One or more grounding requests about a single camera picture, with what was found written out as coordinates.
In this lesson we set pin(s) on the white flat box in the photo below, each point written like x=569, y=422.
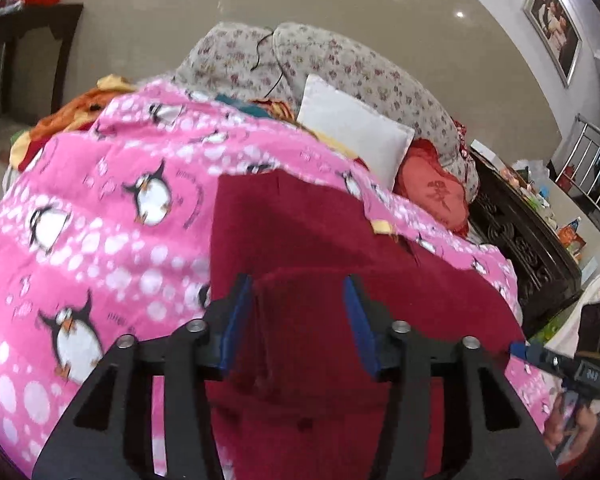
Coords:
x=487, y=152

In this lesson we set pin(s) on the pink penguin print blanket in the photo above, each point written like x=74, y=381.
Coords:
x=105, y=260

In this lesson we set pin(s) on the floral grey quilt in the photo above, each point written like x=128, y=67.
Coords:
x=370, y=70

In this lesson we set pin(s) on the small floral pillow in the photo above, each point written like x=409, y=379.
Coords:
x=220, y=55

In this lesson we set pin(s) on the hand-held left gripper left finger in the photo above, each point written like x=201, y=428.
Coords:
x=235, y=330

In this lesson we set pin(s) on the dark red garment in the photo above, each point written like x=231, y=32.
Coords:
x=305, y=240

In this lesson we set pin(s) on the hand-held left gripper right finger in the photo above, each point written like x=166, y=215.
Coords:
x=362, y=335

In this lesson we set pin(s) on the white chair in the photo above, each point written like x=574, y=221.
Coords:
x=575, y=300

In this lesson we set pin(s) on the black side table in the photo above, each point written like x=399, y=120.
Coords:
x=30, y=25

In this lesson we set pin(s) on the large framed wall picture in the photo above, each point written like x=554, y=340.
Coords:
x=552, y=20

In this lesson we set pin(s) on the carved dark wooden cabinet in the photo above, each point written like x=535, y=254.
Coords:
x=520, y=240

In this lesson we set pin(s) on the red patterned cloth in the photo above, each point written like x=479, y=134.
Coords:
x=461, y=135

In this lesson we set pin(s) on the red heart cushion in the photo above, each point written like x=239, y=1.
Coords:
x=432, y=190

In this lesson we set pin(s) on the colourful patterned cloth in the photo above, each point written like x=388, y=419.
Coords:
x=255, y=105

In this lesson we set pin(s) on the person's right hand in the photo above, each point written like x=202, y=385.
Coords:
x=582, y=430

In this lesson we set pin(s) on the white pillow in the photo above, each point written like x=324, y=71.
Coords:
x=355, y=130

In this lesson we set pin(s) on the orange yellow cloth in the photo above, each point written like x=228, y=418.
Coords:
x=70, y=110

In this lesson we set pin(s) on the orange snack packet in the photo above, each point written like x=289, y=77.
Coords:
x=572, y=235

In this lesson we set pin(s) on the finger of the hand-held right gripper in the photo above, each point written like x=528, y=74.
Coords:
x=530, y=352

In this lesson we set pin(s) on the metal stair railing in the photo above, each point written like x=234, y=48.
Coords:
x=587, y=160

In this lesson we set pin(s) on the clear plastic bag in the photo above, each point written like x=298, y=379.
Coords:
x=530, y=172

